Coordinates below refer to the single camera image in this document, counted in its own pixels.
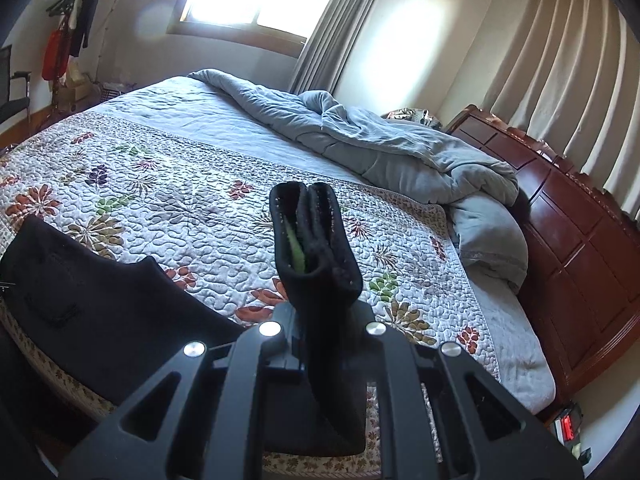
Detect patterned pillow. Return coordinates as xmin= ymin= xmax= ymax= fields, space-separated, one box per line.
xmin=382 ymin=107 xmax=442 ymax=130

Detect wicker basket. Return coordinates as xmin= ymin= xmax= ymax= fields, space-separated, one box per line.
xmin=98 ymin=82 xmax=128 ymax=103

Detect beige wall curtain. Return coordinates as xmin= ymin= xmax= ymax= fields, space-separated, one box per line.
xmin=482 ymin=0 xmax=639 ymax=220

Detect red wooden headboard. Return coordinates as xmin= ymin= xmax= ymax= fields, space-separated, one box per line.
xmin=446 ymin=105 xmax=639 ymax=402

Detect black pants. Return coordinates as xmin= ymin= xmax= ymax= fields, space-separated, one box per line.
xmin=1 ymin=182 xmax=366 ymax=457

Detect grey blue duvet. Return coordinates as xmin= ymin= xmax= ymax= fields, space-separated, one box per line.
xmin=189 ymin=68 xmax=520 ymax=206

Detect red digital clock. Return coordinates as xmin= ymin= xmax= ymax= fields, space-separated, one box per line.
xmin=553 ymin=403 xmax=584 ymax=448

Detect black office chair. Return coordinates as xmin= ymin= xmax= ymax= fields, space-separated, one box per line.
xmin=0 ymin=44 xmax=33 ymax=126

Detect floral quilted bedspread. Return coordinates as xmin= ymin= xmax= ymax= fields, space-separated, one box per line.
xmin=1 ymin=113 xmax=499 ymax=374

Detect grey pillow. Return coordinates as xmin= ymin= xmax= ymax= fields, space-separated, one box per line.
xmin=447 ymin=192 xmax=528 ymax=294

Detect wooden coat rack with clothes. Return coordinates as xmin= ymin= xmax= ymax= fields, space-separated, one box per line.
xmin=41 ymin=0 xmax=99 ymax=92

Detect grey window curtain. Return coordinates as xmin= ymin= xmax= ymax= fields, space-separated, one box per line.
xmin=288 ymin=0 xmax=375 ymax=94

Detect grey bed sheet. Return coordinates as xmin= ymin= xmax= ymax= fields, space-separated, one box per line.
xmin=468 ymin=269 xmax=556 ymax=414

